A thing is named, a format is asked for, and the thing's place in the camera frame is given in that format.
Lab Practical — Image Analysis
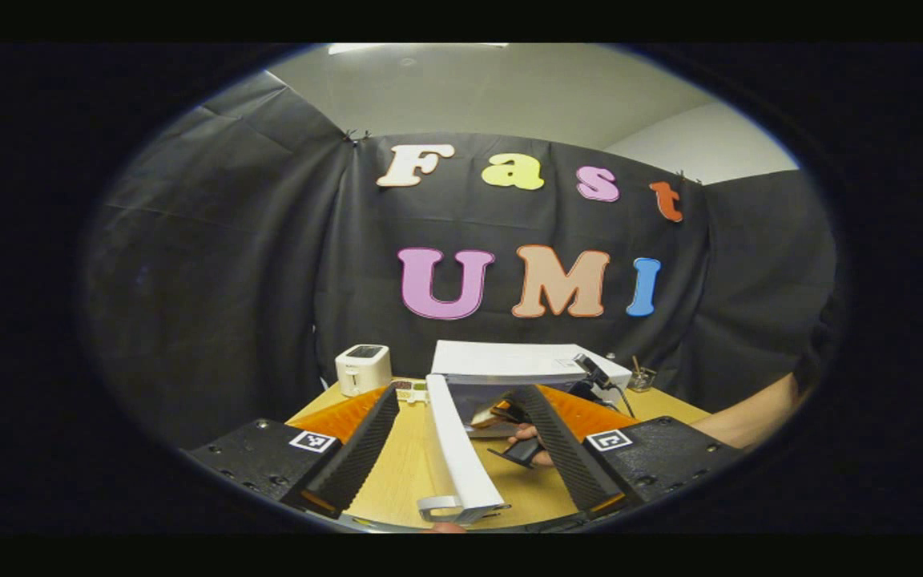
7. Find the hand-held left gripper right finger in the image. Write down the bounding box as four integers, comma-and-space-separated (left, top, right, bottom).
506, 385, 744, 515

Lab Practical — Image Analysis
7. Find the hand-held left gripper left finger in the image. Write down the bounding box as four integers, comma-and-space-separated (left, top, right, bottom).
181, 383, 401, 519

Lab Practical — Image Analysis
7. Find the white microwave oven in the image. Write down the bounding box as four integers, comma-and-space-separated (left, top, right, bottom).
417, 340, 633, 527

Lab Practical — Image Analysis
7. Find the glass jar with sticks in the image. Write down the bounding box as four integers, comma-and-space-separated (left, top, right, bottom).
627, 355, 658, 393

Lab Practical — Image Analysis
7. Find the white toaster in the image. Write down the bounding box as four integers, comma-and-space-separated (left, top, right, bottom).
335, 344, 393, 397

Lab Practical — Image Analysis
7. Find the black backdrop cloth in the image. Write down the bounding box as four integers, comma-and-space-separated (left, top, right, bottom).
81, 71, 843, 450

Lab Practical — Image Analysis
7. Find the ceiling light panel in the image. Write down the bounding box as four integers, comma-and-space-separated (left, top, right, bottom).
327, 43, 510, 56

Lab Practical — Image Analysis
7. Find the black camera cable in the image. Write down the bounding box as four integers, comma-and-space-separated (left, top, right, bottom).
602, 377, 639, 420

